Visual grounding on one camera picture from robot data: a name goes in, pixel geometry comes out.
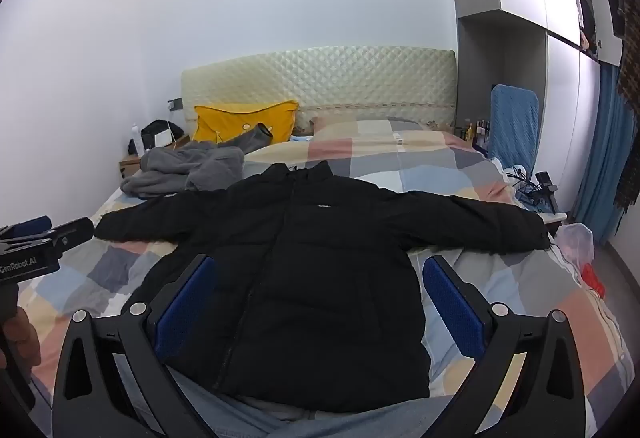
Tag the brown plaid cloth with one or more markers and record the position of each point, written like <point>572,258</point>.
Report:
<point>629,83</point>

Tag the person's blue jeans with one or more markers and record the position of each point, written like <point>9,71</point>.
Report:
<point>210,410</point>

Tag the checkered pillow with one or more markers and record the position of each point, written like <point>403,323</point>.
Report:
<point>360,127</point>

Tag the person's left hand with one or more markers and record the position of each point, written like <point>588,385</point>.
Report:
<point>22,337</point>

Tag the black puffer jacket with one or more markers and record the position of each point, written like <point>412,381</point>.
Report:
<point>310,278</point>

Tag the blue towel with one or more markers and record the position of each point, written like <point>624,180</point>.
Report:
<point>512,128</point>

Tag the yellow bottle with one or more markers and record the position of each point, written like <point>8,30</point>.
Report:
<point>468,132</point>

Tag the grey wall socket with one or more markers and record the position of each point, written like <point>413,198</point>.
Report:
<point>174,105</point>

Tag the yellow pillow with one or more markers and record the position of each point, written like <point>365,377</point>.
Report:
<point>230,121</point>

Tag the white box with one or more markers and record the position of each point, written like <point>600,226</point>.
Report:
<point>163,139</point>

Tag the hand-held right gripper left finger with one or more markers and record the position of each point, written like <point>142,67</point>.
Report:
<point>185,310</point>

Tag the blue curtain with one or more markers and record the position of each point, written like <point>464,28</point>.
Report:
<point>605,158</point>

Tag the white plastic bag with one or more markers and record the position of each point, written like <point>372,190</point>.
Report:
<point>575,238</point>

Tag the black bag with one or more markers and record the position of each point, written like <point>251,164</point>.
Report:
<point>150,129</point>

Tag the red packet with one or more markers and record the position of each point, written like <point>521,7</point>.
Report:
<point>592,279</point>

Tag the white bottle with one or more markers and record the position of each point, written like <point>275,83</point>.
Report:
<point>135,139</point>

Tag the cream quilted headboard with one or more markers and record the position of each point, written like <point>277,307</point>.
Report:
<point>350,73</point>

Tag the wooden nightstand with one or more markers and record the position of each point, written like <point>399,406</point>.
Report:
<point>129,164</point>

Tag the grey hoodie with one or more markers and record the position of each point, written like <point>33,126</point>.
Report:
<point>170,163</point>

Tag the row of dark bottles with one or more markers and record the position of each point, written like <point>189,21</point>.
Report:
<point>482,128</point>

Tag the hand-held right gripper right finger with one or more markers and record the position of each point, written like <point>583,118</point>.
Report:
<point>452,310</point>

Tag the black stand device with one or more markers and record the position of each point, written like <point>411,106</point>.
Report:
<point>546,185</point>

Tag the checkered pastel duvet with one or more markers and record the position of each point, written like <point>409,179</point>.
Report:
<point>440,168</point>

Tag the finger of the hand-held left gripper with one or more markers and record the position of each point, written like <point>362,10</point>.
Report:
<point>32,224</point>
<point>75,232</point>

